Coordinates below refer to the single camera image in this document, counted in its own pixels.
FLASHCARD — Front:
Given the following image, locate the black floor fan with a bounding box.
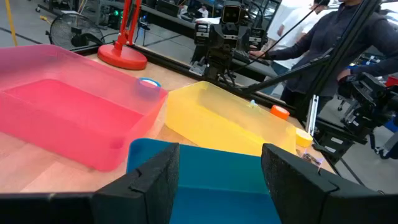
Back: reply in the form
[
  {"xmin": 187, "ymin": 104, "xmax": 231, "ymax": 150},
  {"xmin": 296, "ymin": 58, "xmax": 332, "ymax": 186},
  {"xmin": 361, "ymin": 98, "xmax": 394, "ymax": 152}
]
[{"xmin": 46, "ymin": 12, "xmax": 105, "ymax": 50}]

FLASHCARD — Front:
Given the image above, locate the blue tape roll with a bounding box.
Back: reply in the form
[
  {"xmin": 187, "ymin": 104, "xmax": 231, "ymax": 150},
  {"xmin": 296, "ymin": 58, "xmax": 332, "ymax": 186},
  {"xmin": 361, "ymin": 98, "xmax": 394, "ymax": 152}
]
[{"xmin": 138, "ymin": 77, "xmax": 162, "ymax": 94}]

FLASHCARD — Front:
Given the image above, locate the orange tape roll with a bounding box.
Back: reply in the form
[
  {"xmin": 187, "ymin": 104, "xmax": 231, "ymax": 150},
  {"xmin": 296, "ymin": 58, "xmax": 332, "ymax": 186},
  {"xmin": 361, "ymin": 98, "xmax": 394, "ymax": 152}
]
[{"xmin": 269, "ymin": 105, "xmax": 290, "ymax": 121}]

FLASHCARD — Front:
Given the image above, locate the yellow tape roll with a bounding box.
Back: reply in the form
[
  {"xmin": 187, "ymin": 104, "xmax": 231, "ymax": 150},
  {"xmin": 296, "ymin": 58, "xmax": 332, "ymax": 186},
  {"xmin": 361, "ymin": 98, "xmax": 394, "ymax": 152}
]
[{"xmin": 295, "ymin": 128, "xmax": 314, "ymax": 148}]

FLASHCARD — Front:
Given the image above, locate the yellow plastic bin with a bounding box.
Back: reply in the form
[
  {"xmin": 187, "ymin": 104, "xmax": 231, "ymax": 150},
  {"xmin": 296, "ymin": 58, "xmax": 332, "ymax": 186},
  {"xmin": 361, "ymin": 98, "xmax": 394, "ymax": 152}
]
[{"xmin": 164, "ymin": 81, "xmax": 298, "ymax": 157}]

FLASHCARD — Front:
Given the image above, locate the pink plastic bin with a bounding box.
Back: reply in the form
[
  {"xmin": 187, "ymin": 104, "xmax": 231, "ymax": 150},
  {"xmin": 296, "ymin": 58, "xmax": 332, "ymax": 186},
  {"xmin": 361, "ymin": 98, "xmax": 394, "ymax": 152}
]
[{"xmin": 0, "ymin": 44, "xmax": 169, "ymax": 172}]

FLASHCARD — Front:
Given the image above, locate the teal plastic bin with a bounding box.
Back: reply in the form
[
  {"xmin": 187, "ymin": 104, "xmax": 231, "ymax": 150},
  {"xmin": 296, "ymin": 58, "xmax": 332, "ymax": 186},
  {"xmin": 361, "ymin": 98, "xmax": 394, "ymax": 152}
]
[{"xmin": 126, "ymin": 138, "xmax": 282, "ymax": 224}]

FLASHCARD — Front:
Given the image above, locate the purple staple remover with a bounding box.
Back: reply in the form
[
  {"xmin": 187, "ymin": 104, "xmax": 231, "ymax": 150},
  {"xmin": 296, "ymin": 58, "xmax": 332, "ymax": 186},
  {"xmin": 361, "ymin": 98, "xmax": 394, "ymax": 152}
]
[{"xmin": 300, "ymin": 151, "xmax": 324, "ymax": 166}]

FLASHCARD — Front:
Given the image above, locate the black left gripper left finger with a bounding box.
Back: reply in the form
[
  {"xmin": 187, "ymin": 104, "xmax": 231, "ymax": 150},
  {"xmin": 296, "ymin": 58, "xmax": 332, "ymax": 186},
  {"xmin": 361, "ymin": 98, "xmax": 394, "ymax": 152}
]
[{"xmin": 93, "ymin": 142, "xmax": 180, "ymax": 224}]

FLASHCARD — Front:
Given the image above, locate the red desk lamp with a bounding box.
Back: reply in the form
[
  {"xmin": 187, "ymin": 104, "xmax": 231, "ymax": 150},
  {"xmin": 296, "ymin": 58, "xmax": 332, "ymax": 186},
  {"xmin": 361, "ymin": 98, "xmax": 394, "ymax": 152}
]
[{"xmin": 97, "ymin": 0, "xmax": 148, "ymax": 71}]

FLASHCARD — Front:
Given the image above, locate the silver metal bracket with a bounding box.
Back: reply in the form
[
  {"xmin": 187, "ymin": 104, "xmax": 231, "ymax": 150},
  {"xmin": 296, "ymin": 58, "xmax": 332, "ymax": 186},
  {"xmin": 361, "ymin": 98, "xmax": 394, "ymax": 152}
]
[{"xmin": 305, "ymin": 95, "xmax": 320, "ymax": 136}]

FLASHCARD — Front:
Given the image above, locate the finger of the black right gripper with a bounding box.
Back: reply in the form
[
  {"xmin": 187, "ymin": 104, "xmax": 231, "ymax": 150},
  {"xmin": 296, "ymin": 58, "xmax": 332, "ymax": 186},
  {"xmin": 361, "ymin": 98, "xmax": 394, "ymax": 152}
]
[
  {"xmin": 194, "ymin": 22, "xmax": 211, "ymax": 46},
  {"xmin": 249, "ymin": 27, "xmax": 268, "ymax": 50}
]

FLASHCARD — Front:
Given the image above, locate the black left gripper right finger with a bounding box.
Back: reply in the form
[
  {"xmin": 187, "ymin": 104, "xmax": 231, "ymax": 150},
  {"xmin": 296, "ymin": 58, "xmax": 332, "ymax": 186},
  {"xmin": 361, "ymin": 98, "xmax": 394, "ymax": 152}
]
[{"xmin": 261, "ymin": 143, "xmax": 382, "ymax": 224}]

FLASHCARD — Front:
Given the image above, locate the person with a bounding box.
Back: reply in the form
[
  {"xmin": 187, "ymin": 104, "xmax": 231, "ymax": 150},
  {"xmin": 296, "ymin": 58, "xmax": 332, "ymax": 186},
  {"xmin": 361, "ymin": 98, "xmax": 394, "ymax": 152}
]
[
  {"xmin": 248, "ymin": 0, "xmax": 398, "ymax": 108},
  {"xmin": 198, "ymin": 4, "xmax": 210, "ymax": 19},
  {"xmin": 267, "ymin": 0, "xmax": 330, "ymax": 71}
]

